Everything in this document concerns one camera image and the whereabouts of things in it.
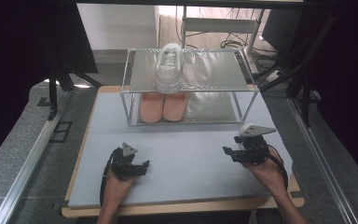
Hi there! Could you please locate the aluminium rail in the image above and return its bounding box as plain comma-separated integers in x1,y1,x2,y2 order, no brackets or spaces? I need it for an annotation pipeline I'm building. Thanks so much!
287,96,358,224
0,91,73,224

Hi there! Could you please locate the bundle of black cables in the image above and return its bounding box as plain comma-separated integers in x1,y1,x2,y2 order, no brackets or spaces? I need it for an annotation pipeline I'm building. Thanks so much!
218,31,281,62

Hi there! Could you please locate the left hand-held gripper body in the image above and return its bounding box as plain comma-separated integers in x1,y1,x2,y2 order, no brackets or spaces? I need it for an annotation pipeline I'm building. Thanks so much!
104,142,142,182

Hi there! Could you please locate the light grey table mat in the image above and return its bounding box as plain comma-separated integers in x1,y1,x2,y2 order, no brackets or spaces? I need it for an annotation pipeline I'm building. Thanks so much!
68,91,288,208

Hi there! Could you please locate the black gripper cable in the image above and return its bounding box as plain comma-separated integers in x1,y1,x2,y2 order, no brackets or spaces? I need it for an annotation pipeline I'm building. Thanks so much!
267,144,290,190
99,147,122,207

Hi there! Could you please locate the metal two-tier shoe rack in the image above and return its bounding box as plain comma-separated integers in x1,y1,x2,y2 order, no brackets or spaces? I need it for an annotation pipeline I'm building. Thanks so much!
119,47,260,127

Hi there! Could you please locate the dark curtain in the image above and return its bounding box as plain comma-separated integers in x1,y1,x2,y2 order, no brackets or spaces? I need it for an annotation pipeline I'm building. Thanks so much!
301,0,358,189
0,0,99,171

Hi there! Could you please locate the black metal stand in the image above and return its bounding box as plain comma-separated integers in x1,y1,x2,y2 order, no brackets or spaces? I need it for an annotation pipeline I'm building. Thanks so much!
255,12,343,128
47,59,104,121

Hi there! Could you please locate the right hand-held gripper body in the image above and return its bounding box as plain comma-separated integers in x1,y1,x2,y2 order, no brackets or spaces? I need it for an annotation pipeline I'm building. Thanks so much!
233,123,278,166

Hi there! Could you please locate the white sneaker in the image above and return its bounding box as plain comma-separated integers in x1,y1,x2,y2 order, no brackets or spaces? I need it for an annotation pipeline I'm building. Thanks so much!
240,122,294,200
154,42,185,95

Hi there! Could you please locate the pink slipper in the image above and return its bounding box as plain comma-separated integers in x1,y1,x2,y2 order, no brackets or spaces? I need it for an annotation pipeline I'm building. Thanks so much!
139,91,165,124
162,91,189,122

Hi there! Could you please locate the white metal desk frame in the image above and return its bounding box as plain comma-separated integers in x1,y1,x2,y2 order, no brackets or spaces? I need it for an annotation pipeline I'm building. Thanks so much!
180,5,266,76

